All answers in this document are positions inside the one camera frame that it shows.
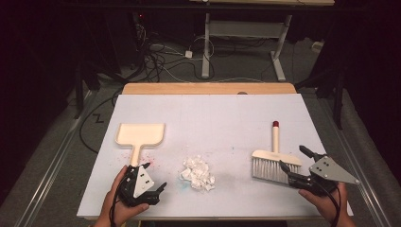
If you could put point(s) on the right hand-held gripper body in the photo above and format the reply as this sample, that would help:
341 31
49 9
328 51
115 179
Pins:
329 171

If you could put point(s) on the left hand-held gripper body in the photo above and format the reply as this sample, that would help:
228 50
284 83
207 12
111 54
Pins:
143 183

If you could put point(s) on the cream brush with red tip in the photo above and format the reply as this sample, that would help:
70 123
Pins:
274 159

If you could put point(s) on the pile of white paper scraps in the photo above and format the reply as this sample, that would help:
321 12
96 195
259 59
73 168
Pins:
198 173

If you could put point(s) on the person's right hand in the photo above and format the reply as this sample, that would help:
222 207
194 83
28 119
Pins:
324 205

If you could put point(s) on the person's left hand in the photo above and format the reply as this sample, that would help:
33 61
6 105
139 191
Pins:
124 211

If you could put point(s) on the cream plastic dustpan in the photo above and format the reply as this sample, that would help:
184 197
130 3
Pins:
140 135

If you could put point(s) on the black metal stand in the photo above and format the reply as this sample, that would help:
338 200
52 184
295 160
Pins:
79 94
337 94

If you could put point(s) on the grey round table grommet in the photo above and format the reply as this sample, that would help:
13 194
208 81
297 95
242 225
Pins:
242 93

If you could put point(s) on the white table mat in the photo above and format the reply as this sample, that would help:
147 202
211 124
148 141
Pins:
220 110

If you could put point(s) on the wooden table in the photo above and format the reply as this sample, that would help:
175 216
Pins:
189 88

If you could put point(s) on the small white floor box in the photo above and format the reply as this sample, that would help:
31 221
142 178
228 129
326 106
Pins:
317 46

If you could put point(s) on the white power adapter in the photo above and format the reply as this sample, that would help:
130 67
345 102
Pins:
188 54

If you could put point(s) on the metal floor rail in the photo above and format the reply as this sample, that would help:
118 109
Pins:
47 176
369 195

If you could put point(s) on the white metal desk frame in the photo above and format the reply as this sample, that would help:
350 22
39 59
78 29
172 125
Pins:
246 29

